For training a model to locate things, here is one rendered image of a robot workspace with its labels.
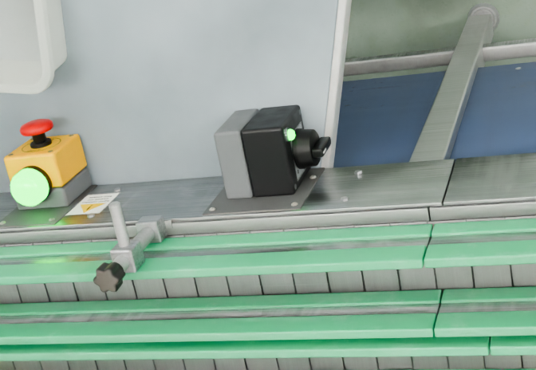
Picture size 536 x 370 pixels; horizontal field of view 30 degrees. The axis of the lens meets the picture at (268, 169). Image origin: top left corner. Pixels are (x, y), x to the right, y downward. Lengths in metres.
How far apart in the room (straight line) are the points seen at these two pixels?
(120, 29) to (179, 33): 0.07
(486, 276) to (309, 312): 0.18
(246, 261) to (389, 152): 0.30
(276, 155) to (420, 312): 0.23
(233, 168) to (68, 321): 0.25
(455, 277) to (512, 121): 0.30
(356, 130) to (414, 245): 0.38
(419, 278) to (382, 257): 0.10
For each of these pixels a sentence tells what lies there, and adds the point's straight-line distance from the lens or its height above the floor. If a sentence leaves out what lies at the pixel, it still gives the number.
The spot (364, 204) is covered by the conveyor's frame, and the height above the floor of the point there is 0.87.
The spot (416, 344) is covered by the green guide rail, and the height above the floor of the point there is 0.96.
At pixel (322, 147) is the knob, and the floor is 0.81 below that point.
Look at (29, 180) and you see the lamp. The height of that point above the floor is 0.85.
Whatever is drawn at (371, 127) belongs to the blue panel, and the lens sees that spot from 1.33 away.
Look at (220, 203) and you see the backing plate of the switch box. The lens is 1.10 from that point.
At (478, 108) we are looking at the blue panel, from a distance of 1.34.
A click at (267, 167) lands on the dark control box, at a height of 0.84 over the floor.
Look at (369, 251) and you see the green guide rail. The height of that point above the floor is 0.94.
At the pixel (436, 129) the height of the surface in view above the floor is 0.64.
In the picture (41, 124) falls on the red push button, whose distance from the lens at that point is 1.22.
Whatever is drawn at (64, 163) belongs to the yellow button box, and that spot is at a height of 0.81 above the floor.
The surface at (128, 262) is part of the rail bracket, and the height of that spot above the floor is 0.97.
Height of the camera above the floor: 1.79
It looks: 62 degrees down
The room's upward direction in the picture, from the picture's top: 144 degrees counter-clockwise
